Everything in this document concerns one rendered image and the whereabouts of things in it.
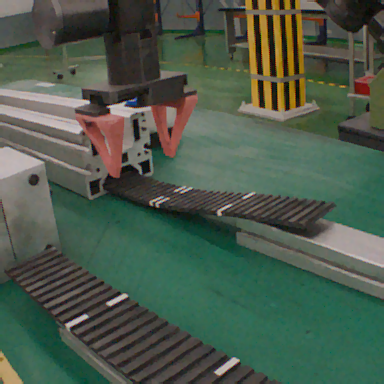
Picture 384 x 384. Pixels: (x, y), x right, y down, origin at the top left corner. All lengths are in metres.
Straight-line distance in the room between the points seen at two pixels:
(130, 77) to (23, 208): 0.17
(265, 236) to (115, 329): 0.17
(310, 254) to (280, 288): 0.04
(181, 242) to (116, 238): 0.07
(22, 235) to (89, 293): 0.12
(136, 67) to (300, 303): 0.28
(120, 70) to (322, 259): 0.27
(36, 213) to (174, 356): 0.21
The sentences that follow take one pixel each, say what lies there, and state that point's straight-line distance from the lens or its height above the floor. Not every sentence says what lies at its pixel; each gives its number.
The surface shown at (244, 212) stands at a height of 0.82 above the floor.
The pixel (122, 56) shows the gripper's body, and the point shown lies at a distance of 0.50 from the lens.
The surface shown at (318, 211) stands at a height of 0.83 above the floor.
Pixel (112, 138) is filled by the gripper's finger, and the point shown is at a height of 0.87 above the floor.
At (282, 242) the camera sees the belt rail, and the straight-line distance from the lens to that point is 0.42.
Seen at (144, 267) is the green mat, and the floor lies 0.78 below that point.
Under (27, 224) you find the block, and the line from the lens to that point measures 0.44.
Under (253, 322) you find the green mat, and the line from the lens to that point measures 0.36.
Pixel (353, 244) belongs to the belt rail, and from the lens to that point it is 0.40.
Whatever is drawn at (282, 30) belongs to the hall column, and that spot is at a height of 0.69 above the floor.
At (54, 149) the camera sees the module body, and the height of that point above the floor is 0.83.
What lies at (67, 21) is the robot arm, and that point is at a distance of 0.46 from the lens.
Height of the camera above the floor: 1.01
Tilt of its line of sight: 23 degrees down
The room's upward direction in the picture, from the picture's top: 5 degrees counter-clockwise
